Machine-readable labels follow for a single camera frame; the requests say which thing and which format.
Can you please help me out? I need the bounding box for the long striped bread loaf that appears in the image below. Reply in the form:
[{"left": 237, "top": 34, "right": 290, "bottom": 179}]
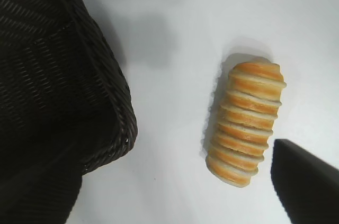
[{"left": 205, "top": 61, "right": 288, "bottom": 189}]

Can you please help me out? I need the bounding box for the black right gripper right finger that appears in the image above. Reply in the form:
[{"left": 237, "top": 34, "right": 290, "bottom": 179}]
[{"left": 270, "top": 138, "right": 339, "bottom": 224}]

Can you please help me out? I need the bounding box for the dark brown wicker basket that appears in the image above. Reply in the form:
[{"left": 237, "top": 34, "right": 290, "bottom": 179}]
[{"left": 0, "top": 0, "right": 138, "bottom": 177}]

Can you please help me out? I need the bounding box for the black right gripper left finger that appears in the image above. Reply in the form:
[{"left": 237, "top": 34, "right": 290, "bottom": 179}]
[{"left": 0, "top": 141, "right": 83, "bottom": 224}]

